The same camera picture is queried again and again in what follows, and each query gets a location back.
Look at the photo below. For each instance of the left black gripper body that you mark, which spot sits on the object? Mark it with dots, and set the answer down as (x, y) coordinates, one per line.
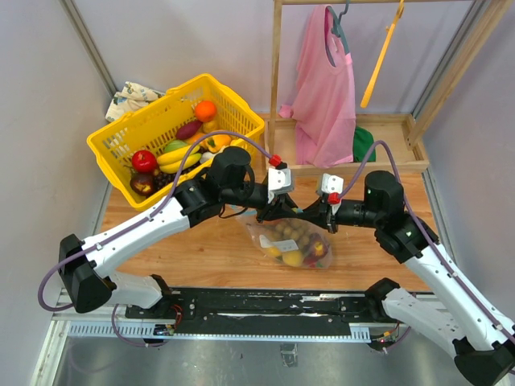
(265, 213)

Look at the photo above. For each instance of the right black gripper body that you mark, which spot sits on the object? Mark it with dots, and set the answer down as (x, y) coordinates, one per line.
(334, 219)

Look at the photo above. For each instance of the brown longan bunch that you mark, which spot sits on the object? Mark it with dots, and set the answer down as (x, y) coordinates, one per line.
(290, 229)

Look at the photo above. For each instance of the clear zip top bag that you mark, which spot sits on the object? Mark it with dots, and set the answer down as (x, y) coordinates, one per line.
(259, 235)

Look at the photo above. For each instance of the yellow lemon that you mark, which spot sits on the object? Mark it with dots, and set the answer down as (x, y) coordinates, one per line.
(273, 252)

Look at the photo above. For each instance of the red chili pepper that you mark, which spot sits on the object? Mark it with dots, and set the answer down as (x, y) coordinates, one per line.
(313, 262)

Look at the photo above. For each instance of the peach coloured fruit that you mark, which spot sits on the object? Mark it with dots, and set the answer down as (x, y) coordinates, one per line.
(293, 258)

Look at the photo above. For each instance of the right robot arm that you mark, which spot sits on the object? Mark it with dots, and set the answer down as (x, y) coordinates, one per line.
(472, 331)

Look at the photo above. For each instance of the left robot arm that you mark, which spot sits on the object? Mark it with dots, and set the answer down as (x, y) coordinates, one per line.
(89, 267)

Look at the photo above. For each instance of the green cloth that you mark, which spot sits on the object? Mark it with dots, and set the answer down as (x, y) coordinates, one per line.
(362, 141)

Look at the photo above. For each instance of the white garlic bulb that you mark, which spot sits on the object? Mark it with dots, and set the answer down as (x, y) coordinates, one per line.
(207, 156)

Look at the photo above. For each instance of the yellow bell pepper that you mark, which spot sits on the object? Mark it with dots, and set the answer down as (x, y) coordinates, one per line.
(215, 143)

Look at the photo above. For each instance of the pink shirt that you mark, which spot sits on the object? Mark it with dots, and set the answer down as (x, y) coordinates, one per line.
(324, 107)

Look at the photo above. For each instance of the wooden clothes rack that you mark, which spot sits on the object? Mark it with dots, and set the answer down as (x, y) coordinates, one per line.
(400, 130)

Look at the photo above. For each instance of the yellow banana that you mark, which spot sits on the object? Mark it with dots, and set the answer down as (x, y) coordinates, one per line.
(169, 162)

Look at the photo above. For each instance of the purple sweet potato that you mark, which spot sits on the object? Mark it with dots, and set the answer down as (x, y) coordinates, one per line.
(188, 130)

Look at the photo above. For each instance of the orange fruit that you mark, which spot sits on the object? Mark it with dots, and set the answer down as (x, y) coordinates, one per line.
(205, 111)

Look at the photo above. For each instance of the dark grape bunch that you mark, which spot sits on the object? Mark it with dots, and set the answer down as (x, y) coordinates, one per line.
(163, 179)

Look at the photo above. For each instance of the green fruit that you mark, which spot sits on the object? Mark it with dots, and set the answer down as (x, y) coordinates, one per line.
(174, 145)

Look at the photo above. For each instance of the bright red apple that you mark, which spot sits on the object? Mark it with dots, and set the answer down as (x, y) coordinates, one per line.
(143, 161)

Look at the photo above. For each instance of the yellow plastic basket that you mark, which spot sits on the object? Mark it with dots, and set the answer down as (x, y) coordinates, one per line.
(154, 126)

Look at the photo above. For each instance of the teal clothes hanger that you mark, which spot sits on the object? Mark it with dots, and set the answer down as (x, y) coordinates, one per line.
(334, 31)

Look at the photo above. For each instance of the patterned cloth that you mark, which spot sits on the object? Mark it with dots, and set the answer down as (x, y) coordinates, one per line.
(131, 98)

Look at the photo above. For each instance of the yellow clothes hanger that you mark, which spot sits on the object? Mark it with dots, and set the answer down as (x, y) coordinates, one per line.
(376, 71)

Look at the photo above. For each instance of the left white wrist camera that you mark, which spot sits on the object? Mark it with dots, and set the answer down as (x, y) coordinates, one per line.
(280, 181)

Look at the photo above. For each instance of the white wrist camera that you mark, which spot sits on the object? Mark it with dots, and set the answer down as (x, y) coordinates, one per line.
(280, 181)
(329, 184)

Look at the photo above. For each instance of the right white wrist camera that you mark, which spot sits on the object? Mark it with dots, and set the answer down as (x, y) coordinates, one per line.
(329, 184)

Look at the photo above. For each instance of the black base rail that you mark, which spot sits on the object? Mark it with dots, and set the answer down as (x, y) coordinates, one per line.
(261, 314)

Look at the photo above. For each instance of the right aluminium frame post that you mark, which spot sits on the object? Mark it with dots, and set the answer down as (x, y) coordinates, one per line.
(464, 29)

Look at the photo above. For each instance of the aluminium frame post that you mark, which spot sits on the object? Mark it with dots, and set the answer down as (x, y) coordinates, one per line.
(74, 16)
(464, 29)

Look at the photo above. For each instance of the left aluminium frame post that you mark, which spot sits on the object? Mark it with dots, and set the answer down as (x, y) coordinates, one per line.
(74, 16)

